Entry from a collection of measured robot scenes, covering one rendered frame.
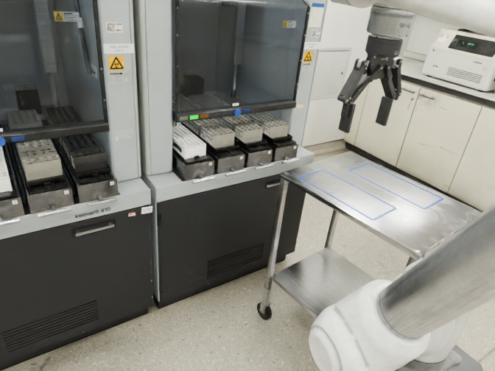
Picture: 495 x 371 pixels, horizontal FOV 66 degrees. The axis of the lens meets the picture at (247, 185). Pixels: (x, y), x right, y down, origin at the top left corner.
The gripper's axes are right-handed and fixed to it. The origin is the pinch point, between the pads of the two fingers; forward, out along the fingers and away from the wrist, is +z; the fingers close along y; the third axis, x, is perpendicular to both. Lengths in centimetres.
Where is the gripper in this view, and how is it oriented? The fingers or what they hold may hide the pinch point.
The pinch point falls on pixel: (363, 123)
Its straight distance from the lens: 99.4
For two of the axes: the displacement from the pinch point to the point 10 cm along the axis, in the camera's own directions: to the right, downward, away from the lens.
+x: -5.5, -4.5, 7.0
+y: 8.3, -2.0, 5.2
